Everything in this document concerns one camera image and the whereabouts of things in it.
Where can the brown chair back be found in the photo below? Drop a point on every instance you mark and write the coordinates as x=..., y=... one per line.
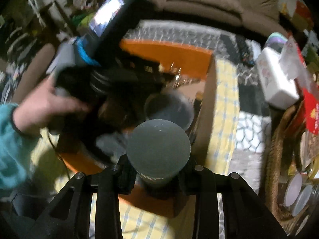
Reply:
x=35, y=73

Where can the white tissue box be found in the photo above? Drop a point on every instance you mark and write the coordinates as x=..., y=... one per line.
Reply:
x=278, y=91

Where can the yellow checked tablecloth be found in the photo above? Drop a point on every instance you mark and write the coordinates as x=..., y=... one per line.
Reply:
x=143, y=216

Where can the teal sleeve forearm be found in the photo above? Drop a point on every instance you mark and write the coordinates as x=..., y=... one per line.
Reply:
x=16, y=148

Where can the black remote control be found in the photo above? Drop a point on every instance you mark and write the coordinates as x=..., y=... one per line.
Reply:
x=244, y=52

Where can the brown sofa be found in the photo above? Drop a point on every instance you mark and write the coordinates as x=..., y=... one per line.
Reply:
x=257, y=16

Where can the person's left hand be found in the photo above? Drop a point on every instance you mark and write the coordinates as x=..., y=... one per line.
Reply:
x=41, y=105

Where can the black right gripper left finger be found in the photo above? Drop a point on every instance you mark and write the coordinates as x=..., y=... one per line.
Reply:
x=124, y=175

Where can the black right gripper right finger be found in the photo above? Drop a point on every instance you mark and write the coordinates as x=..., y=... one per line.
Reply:
x=196, y=179

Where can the pale green tube bottle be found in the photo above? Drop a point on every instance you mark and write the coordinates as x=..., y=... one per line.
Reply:
x=158, y=150

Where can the green bag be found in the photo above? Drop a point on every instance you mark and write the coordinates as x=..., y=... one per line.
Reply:
x=81, y=19

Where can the wicker basket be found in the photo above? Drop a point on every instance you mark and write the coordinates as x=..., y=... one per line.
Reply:
x=273, y=169

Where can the orange cardboard box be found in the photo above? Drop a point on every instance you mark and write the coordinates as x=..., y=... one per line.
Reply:
x=187, y=67

